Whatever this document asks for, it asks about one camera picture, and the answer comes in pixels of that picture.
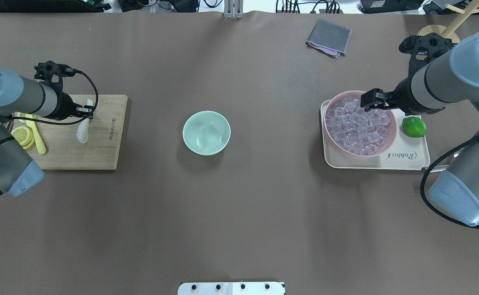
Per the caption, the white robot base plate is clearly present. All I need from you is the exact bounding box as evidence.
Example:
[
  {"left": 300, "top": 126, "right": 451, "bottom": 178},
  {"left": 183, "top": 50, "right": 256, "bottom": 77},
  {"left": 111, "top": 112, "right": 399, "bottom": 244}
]
[{"left": 177, "top": 281, "right": 286, "bottom": 295}]

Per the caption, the pink bowl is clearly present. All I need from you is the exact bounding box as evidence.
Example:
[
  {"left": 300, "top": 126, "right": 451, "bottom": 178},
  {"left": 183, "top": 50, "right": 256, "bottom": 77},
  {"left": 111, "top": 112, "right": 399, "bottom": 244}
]
[{"left": 324, "top": 91, "right": 397, "bottom": 159}]

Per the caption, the cream plastic tray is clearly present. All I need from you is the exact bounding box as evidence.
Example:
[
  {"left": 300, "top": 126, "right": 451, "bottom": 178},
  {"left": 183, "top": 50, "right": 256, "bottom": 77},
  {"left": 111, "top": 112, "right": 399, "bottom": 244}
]
[{"left": 320, "top": 100, "right": 431, "bottom": 170}]

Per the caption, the white ceramic spoon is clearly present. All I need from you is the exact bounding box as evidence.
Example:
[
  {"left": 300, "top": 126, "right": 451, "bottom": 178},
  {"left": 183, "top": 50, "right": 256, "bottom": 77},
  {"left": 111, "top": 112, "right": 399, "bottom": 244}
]
[{"left": 76, "top": 118, "right": 90, "bottom": 144}]

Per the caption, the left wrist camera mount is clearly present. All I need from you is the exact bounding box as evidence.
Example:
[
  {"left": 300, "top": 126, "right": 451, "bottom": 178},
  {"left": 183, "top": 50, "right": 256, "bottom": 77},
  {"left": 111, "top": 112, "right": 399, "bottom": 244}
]
[{"left": 34, "top": 61, "right": 77, "bottom": 93}]

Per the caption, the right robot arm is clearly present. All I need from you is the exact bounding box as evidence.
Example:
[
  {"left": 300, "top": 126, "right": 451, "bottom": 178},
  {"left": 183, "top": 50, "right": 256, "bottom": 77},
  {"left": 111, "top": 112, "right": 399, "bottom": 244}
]
[{"left": 360, "top": 32, "right": 479, "bottom": 230}]

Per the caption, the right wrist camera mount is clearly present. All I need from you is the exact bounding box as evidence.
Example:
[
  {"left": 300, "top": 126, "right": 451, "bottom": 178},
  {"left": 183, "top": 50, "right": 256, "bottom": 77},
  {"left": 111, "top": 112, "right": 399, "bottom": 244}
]
[{"left": 398, "top": 32, "right": 457, "bottom": 68}]

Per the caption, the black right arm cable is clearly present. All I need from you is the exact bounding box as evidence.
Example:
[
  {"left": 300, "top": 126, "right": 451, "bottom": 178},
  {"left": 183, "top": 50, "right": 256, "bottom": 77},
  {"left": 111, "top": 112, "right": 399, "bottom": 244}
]
[{"left": 420, "top": 119, "right": 479, "bottom": 232}]

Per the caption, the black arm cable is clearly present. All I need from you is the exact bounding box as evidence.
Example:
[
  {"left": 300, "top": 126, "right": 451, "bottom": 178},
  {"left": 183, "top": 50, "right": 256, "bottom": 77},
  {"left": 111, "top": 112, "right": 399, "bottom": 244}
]
[
  {"left": 420, "top": 119, "right": 479, "bottom": 232},
  {"left": 8, "top": 70, "right": 99, "bottom": 126}
]

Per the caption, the pile of clear ice cubes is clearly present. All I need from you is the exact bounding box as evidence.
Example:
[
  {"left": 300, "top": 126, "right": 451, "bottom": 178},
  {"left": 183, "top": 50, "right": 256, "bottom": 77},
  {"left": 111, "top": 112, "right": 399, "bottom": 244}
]
[{"left": 326, "top": 97, "right": 392, "bottom": 156}]

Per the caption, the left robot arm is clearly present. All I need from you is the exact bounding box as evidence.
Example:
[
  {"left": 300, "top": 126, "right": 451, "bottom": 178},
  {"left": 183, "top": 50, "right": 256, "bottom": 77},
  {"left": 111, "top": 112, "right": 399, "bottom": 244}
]
[{"left": 0, "top": 61, "right": 96, "bottom": 197}]

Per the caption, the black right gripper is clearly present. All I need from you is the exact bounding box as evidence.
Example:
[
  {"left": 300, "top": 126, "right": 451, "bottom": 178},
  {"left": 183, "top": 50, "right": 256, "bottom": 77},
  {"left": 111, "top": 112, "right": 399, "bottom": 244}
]
[{"left": 360, "top": 88, "right": 399, "bottom": 112}]

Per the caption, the bamboo cutting board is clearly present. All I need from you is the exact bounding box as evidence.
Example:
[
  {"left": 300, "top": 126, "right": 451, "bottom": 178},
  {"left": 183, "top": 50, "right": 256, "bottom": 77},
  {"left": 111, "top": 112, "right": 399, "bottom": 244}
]
[{"left": 26, "top": 95, "right": 128, "bottom": 170}]

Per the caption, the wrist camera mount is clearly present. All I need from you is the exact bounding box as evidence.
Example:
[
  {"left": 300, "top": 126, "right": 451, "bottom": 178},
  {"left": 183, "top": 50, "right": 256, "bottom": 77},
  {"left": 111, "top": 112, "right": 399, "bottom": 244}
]
[
  {"left": 34, "top": 61, "right": 77, "bottom": 93},
  {"left": 398, "top": 32, "right": 457, "bottom": 68}
]

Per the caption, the green lime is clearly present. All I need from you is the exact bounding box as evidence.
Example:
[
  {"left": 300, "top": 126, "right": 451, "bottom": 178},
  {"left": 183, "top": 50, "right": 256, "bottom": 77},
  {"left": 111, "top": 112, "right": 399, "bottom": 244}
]
[{"left": 402, "top": 116, "right": 427, "bottom": 138}]

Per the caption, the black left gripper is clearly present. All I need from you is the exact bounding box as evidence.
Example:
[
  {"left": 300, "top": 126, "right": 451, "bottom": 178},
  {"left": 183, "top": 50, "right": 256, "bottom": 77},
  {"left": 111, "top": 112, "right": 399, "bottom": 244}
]
[{"left": 72, "top": 106, "right": 94, "bottom": 119}]

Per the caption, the mint green bowl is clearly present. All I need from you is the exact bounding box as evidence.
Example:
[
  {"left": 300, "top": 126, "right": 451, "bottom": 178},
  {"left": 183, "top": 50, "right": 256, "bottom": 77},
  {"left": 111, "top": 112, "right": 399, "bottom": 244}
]
[{"left": 182, "top": 110, "right": 231, "bottom": 156}]

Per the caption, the wooden mug tree stand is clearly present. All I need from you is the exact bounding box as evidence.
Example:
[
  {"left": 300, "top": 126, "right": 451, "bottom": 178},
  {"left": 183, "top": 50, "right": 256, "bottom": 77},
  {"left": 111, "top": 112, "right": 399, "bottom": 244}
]
[{"left": 417, "top": 0, "right": 479, "bottom": 43}]

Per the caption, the grey folded cloth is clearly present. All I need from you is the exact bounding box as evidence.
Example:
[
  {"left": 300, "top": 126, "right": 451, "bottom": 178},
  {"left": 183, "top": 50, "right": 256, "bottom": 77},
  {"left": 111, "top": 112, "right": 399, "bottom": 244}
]
[{"left": 306, "top": 19, "right": 352, "bottom": 58}]

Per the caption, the lemon slice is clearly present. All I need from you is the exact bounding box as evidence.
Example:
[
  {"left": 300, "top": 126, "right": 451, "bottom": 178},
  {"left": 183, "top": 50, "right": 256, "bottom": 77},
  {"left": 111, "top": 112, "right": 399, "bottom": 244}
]
[
  {"left": 23, "top": 138, "right": 35, "bottom": 150},
  {"left": 11, "top": 126, "right": 34, "bottom": 146}
]

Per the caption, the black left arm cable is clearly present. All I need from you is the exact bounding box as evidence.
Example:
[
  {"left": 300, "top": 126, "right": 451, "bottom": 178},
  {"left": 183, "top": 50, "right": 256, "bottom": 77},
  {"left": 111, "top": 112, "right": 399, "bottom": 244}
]
[{"left": 8, "top": 70, "right": 99, "bottom": 126}]

